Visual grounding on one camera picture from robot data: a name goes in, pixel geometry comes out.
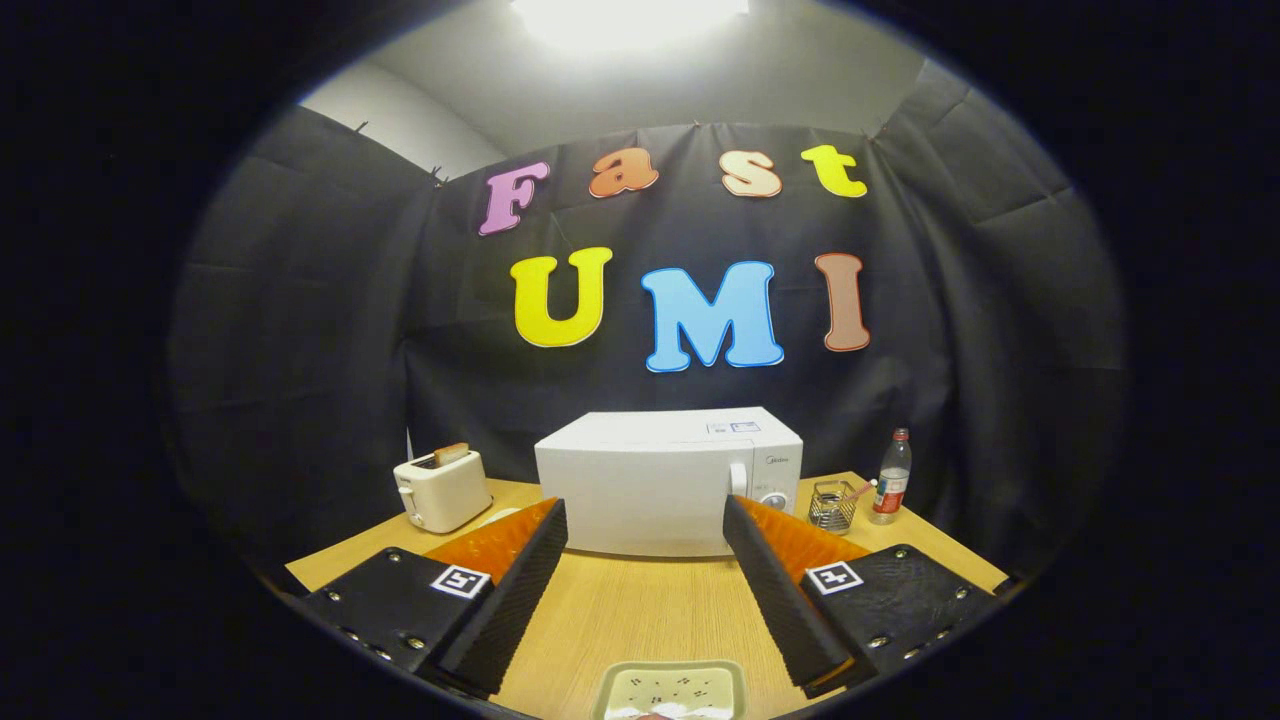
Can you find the clear plastic water bottle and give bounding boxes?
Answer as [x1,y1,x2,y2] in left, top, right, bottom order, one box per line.
[870,428,913,526]

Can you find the ceiling light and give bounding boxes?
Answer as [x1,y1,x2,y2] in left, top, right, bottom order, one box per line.
[510,0,751,56]

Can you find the white microwave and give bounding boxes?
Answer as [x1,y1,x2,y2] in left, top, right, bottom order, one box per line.
[534,406,805,559]

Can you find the metal wire basket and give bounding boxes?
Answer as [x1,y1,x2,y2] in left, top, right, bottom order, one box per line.
[808,480,859,536]

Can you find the cream tray with cherry print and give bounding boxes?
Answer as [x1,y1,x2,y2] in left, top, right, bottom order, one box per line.
[592,659,748,720]

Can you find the cream toaster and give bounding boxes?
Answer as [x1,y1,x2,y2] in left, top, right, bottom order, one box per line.
[393,450,493,535]

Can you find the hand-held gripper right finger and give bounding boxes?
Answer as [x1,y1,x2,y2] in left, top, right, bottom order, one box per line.
[722,493,1001,699]

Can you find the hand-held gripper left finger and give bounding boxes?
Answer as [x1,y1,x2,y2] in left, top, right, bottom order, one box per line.
[290,497,569,701]

